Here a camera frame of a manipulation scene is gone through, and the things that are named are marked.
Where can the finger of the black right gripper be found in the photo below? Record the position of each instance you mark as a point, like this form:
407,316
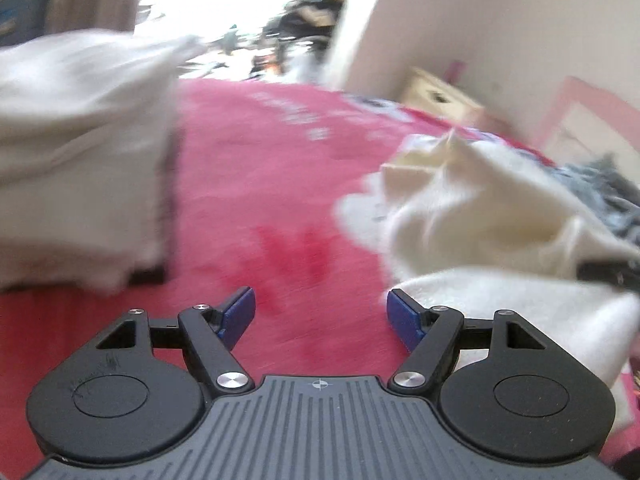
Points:
621,274

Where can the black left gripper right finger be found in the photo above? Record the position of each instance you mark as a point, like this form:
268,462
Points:
501,386

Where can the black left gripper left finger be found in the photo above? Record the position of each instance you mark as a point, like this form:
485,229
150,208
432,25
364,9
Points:
141,385

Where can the cream fluffy blanket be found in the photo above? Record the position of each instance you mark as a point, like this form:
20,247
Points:
475,226

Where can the folded white clothes stack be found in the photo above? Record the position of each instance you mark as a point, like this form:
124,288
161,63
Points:
88,149

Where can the wheelchair with piled clothes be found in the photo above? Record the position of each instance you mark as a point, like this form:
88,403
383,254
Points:
301,23

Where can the grey hoodie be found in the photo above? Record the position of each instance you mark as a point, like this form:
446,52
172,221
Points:
612,198

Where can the pink headboard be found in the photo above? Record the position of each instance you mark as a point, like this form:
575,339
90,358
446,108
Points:
613,110

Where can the pink floral bed sheet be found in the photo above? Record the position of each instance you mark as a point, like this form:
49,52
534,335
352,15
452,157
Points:
275,189

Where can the cream wooden nightstand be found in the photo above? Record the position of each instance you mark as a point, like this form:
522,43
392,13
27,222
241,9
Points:
427,93

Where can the blue water jug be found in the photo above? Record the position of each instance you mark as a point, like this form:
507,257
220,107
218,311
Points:
21,21

